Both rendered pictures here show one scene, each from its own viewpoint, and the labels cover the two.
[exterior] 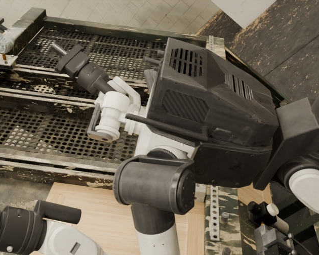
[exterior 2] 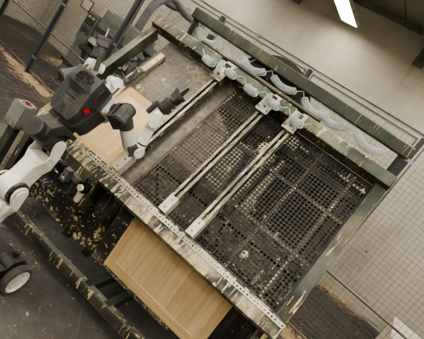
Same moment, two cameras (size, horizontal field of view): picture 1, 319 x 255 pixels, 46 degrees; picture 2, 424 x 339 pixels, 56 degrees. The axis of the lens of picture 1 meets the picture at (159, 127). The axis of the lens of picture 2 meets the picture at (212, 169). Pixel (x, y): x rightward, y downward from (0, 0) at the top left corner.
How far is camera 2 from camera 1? 2.68 m
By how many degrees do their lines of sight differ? 71
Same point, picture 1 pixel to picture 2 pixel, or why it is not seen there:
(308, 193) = not seen: hidden behind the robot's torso
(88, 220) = (140, 121)
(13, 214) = (97, 48)
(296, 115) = (51, 121)
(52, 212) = (96, 60)
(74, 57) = (175, 95)
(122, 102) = (112, 81)
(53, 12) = not seen: outside the picture
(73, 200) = not seen: hidden behind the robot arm
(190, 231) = (103, 153)
